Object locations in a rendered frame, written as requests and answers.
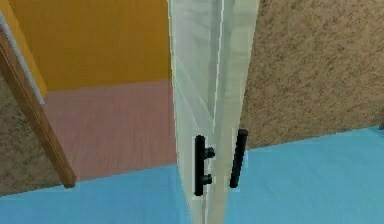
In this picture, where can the white room door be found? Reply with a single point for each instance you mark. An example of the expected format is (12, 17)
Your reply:
(196, 66)

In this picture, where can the brown wooden door frame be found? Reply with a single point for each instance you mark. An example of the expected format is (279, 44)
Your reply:
(36, 116)

